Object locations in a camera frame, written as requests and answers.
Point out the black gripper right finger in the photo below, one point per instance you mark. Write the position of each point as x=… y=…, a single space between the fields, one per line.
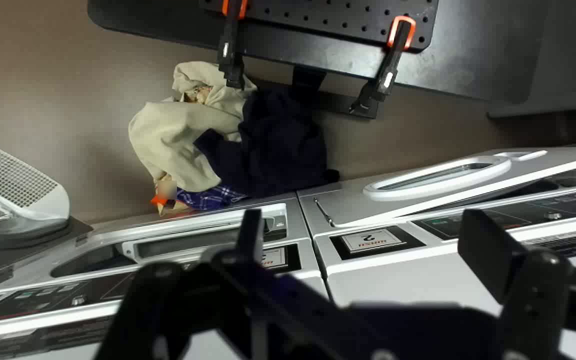
x=535 y=292

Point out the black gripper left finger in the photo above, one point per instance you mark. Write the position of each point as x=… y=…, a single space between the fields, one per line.
x=168 y=307

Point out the white neighbouring laundry machine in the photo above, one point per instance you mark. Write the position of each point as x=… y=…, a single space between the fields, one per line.
x=400 y=276

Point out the black square machine label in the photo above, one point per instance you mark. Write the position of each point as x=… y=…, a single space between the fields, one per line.
x=374 y=243

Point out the white detergent dispenser tray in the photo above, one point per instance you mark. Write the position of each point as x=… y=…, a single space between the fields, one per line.
x=189 y=245

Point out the blue plaid cloth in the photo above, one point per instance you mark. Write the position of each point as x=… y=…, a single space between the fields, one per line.
x=208 y=199

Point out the dark washer control panel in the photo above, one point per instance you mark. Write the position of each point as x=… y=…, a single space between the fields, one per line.
x=40 y=300

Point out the beige cloth garment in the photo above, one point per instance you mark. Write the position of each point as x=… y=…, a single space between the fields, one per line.
x=168 y=133

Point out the white washer lid with window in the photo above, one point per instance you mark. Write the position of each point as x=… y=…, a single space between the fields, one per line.
x=15 y=193

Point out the navy blue garment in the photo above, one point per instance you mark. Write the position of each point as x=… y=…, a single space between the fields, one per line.
x=274 y=147

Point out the black orange clamp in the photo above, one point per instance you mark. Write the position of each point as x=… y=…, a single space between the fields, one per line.
x=385 y=70
x=230 y=53

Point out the black perforated board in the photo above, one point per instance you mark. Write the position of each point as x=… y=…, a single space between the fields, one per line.
x=341 y=21

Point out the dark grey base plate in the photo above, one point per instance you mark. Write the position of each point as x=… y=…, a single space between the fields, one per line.
x=474 y=47

